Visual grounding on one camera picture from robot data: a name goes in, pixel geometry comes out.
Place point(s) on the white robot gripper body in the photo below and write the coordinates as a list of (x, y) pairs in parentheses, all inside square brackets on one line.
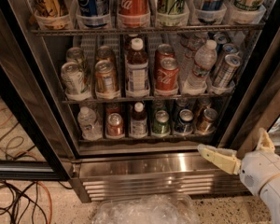
[(260, 168)]

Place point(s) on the red coca-cola can front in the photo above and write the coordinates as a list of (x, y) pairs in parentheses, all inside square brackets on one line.
[(166, 76)]

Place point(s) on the orange can middle shelf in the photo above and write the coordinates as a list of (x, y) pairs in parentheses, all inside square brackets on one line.
[(106, 80)]

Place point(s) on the clear plastic bag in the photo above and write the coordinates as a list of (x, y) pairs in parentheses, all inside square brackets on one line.
[(152, 209)]

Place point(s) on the right glass fridge door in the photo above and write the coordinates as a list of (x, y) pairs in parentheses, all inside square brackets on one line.
[(264, 114)]

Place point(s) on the brown gold can front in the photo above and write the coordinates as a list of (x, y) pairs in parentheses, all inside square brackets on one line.
[(206, 120)]

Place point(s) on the blue pepsi can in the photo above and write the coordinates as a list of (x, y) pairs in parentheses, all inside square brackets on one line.
[(179, 104), (184, 121)]

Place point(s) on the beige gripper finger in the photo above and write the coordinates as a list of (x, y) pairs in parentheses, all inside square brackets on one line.
[(223, 158), (265, 143)]

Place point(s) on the coca-cola can top shelf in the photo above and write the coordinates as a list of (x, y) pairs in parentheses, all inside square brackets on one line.
[(132, 12)]

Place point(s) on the yellow can top shelf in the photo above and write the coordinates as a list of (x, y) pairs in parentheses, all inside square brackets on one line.
[(51, 14)]

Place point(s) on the left glass fridge door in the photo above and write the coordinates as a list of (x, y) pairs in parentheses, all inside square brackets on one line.
[(32, 144)]

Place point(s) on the silver white can middle shelf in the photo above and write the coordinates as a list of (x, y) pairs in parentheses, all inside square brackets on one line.
[(76, 85)]

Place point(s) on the glass fridge door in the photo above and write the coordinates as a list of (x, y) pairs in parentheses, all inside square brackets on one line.
[(264, 114), (32, 144)]

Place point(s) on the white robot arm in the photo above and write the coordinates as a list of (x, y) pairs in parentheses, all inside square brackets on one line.
[(271, 197)]

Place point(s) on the blue pepsi can front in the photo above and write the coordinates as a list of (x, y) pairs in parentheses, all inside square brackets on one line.
[(184, 121)]

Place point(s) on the stainless steel fridge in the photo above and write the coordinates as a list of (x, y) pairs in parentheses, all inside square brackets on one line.
[(127, 167)]

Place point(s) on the blue pepsi can rear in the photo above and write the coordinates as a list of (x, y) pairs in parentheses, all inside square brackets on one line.
[(179, 104)]

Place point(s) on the green soda can front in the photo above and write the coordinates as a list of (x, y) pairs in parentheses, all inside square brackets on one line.
[(161, 125)]

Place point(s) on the silver slim can front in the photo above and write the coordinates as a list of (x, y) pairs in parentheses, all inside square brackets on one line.
[(223, 76)]

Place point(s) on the water bottle middle shelf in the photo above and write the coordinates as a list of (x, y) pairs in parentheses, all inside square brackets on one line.
[(204, 60)]

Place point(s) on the red can bottom shelf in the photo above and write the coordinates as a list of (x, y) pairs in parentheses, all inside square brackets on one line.
[(114, 125)]

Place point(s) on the tea bottle shelf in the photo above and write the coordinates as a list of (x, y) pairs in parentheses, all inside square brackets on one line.
[(138, 121), (136, 66)]

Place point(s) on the tea bottle middle shelf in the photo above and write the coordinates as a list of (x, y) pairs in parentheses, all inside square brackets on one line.
[(136, 66)]

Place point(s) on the water bottle shelf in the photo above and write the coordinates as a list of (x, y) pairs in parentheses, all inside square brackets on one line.
[(204, 60), (89, 124)]

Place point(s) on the tea bottle bottom shelf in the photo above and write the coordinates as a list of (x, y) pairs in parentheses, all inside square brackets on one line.
[(138, 121)]

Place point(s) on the water bottle bottom shelf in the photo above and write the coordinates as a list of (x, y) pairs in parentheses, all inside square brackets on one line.
[(89, 124)]

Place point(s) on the pepsi can top shelf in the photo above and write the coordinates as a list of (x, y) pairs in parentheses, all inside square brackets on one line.
[(94, 13)]

